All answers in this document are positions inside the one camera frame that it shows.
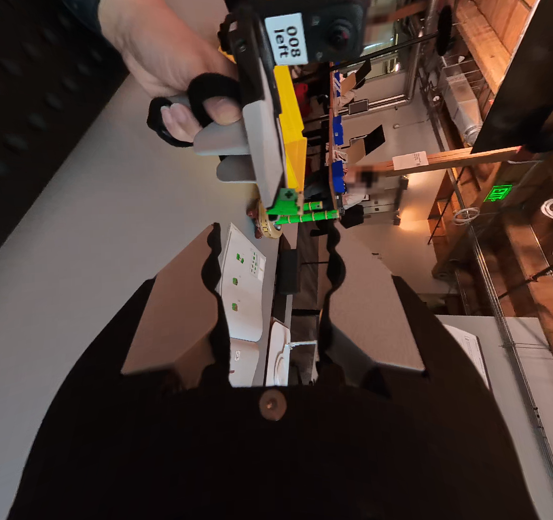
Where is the white paper sign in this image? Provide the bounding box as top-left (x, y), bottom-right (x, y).
top-left (392, 150), bottom-right (429, 171)

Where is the grey desk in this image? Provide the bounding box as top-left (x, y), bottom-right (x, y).
top-left (0, 0), bottom-right (303, 501)

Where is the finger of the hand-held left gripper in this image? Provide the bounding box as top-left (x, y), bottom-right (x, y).
top-left (242, 96), bottom-right (289, 209)

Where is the open instruction booklet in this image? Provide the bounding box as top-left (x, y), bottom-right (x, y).
top-left (217, 222), bottom-right (268, 387)

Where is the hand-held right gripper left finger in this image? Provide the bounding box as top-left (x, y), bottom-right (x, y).
top-left (121, 223), bottom-right (232, 390)

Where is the dark bamboo set box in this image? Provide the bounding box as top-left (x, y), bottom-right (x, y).
top-left (247, 196), bottom-right (344, 253)

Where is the green toy brick assembly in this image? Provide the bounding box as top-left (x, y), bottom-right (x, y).
top-left (266, 187), bottom-right (305, 217)

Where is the person's left hand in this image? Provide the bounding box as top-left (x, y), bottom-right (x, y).
top-left (100, 0), bottom-right (243, 143)

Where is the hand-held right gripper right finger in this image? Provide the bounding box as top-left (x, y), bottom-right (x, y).
top-left (317, 221), bottom-right (428, 386)

